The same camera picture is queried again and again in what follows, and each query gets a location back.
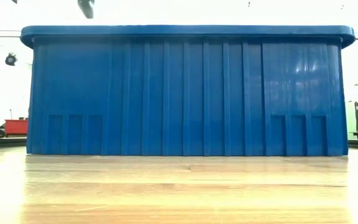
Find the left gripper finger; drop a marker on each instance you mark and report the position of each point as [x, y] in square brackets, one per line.
[87, 7]

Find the blue plastic bin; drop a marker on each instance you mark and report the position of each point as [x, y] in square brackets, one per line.
[166, 93]

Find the red storage box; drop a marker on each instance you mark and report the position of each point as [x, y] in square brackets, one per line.
[15, 127]

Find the round black wall fixture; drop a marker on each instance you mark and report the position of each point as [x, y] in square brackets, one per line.
[10, 59]

